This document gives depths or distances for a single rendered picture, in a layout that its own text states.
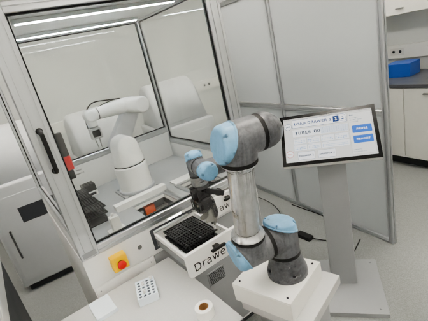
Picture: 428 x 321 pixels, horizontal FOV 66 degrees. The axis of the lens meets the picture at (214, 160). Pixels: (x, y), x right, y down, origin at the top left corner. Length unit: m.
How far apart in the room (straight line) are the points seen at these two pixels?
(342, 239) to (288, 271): 1.05
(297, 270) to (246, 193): 0.39
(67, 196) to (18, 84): 0.47
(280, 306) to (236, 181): 0.49
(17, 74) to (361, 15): 1.97
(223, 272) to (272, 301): 0.80
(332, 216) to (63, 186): 1.53
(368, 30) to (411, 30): 2.19
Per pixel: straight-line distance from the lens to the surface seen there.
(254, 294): 1.31
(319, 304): 1.34
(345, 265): 2.41
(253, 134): 0.94
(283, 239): 1.20
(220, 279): 2.04
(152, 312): 1.48
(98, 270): 1.65
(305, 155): 1.94
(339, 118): 2.01
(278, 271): 1.29
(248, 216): 1.07
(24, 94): 1.43
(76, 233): 1.56
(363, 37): 2.48
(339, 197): 2.14
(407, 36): 4.65
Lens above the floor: 1.70
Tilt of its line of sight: 19 degrees down
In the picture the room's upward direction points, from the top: 13 degrees counter-clockwise
